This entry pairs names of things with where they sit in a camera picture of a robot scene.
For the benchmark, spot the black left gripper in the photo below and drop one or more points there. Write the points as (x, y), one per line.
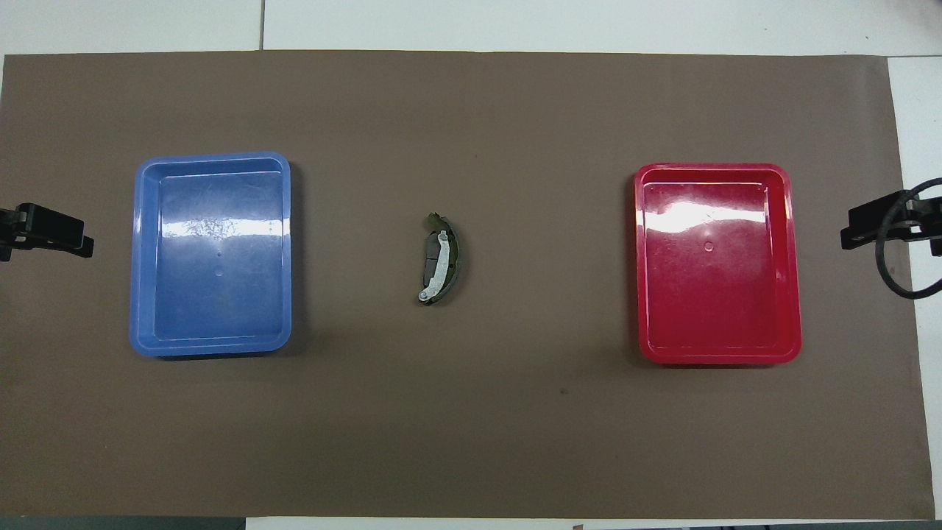
(9, 230)

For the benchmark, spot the red plastic tray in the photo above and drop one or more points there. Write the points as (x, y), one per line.
(717, 294)

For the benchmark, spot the brown table mat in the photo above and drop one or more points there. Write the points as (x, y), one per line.
(471, 427)

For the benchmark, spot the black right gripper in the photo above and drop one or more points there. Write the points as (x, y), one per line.
(929, 221)

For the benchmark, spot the curved brake shoe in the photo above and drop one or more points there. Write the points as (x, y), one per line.
(441, 258)

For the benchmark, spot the blue plastic tray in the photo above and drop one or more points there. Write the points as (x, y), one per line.
(213, 280)

